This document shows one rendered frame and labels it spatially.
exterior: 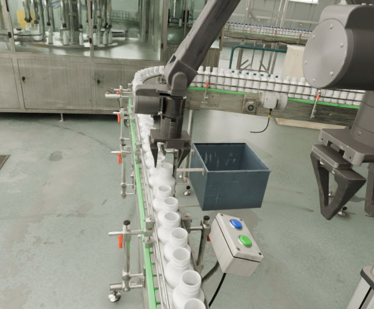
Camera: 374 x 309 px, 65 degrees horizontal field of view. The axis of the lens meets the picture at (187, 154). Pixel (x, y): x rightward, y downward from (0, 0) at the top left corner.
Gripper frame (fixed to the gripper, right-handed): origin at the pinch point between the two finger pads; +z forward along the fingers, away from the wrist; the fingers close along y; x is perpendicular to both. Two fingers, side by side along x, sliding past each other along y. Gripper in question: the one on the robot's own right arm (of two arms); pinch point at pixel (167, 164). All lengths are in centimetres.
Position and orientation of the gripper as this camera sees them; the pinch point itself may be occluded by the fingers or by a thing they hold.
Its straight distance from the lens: 82.2
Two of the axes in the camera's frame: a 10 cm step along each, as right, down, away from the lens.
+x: 2.0, 4.6, -8.6
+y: -9.7, -0.3, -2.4
